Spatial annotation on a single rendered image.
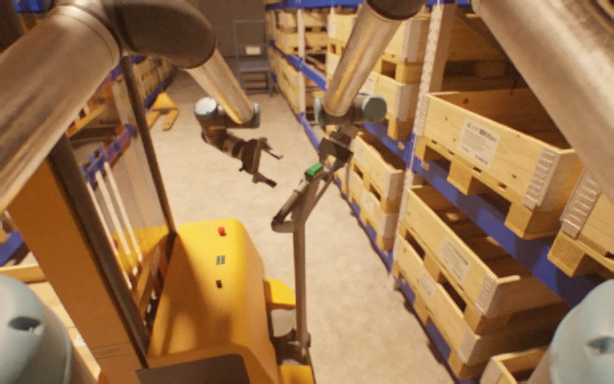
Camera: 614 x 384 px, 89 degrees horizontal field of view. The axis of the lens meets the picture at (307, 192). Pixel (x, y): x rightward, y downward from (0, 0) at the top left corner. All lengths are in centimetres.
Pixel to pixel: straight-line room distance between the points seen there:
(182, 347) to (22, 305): 103
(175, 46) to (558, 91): 60
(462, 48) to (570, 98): 171
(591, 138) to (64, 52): 69
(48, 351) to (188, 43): 55
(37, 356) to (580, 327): 34
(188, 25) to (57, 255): 72
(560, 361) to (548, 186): 101
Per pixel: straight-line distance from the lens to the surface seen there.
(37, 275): 229
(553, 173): 125
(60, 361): 29
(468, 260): 161
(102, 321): 126
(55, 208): 101
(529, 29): 53
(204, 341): 128
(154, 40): 68
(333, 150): 120
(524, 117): 225
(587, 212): 120
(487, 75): 231
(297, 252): 133
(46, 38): 62
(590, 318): 28
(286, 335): 181
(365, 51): 74
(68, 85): 58
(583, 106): 47
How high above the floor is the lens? 190
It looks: 30 degrees down
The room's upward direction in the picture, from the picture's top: 1 degrees counter-clockwise
